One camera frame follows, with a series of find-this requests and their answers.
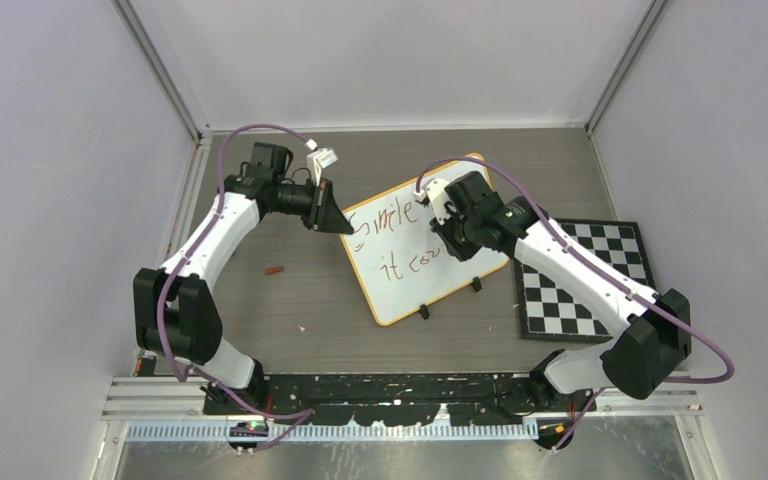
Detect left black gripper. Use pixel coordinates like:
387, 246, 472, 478
273, 176, 353, 234

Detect yellow framed whiteboard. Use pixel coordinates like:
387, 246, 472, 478
341, 178, 509, 326

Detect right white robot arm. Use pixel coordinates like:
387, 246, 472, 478
414, 172, 691, 411

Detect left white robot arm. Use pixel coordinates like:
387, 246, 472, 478
133, 141, 353, 414

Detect black white chessboard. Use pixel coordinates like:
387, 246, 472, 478
513, 219, 657, 343

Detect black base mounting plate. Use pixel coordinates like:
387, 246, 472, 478
204, 373, 592, 427

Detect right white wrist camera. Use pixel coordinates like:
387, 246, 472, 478
413, 177, 452, 225

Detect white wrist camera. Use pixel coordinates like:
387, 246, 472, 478
413, 177, 452, 225
306, 147, 338, 185

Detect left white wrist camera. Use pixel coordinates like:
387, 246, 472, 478
306, 147, 338, 185

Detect wire whiteboard stand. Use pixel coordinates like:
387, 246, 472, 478
416, 276, 483, 320

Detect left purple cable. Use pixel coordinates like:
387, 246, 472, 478
155, 123, 319, 454

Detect purple cable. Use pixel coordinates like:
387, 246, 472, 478
155, 123, 319, 454
414, 156, 736, 456

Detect white slotted cable duct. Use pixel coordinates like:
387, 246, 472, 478
125, 418, 539, 443

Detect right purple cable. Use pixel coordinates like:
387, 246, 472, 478
414, 156, 736, 456

